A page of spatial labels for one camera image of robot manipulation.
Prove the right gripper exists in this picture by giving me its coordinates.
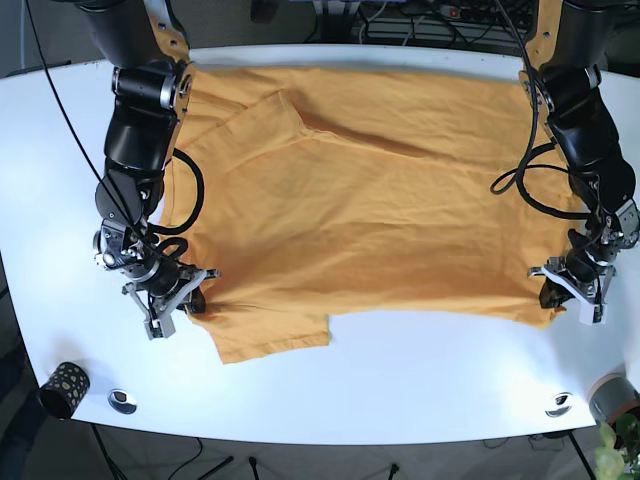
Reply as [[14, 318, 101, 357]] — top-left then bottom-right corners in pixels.
[[94, 220, 220, 340]]

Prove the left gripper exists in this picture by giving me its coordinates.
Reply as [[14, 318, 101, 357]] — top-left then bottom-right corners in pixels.
[[528, 199, 639, 325]]

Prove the orange yellow T-shirt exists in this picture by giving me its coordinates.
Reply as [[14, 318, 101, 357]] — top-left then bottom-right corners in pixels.
[[149, 0, 586, 366]]

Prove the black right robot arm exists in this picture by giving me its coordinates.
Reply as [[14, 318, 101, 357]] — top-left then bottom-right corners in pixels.
[[74, 0, 218, 339]]

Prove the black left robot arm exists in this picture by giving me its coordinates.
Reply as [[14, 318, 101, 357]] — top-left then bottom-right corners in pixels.
[[516, 1, 639, 325]]

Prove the right silver table grommet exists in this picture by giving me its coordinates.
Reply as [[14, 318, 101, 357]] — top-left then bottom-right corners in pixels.
[[544, 392, 574, 418]]

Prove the silver table grommet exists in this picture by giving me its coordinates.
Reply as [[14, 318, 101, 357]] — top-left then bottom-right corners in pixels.
[[544, 392, 574, 418], [107, 389, 137, 415]]

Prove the grey plant pot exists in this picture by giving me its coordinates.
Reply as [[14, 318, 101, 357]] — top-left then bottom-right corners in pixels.
[[588, 373, 639, 426]]

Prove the left silver table grommet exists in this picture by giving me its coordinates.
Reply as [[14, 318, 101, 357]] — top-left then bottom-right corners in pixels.
[[107, 389, 137, 415]]

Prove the black gold spotted cup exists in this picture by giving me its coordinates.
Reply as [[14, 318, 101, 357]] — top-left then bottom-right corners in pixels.
[[38, 362, 90, 420]]

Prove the green potted plant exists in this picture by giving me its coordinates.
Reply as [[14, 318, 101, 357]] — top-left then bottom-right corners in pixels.
[[595, 413, 639, 480]]

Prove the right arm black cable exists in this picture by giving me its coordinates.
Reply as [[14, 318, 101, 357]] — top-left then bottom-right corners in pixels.
[[23, 0, 206, 271]]

